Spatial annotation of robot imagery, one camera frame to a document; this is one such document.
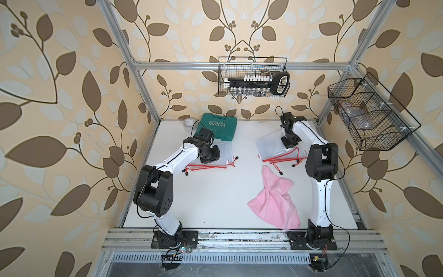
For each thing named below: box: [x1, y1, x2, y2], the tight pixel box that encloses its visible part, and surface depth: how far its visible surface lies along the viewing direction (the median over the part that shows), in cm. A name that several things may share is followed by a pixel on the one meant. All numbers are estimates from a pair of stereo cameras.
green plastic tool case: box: [196, 112, 238, 142], surface depth 114 cm
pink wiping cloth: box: [247, 165, 301, 230], surface depth 84 cm
